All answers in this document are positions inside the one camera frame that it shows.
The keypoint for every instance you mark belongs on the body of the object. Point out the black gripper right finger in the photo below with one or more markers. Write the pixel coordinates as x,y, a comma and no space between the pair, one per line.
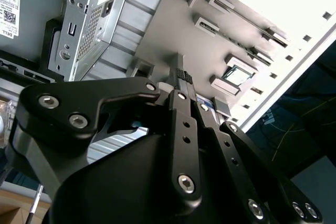
244,182

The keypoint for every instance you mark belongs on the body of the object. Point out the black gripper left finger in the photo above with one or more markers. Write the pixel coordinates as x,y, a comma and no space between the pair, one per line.
78,98

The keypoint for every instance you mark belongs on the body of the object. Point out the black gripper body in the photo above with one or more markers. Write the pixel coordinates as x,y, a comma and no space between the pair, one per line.
118,182

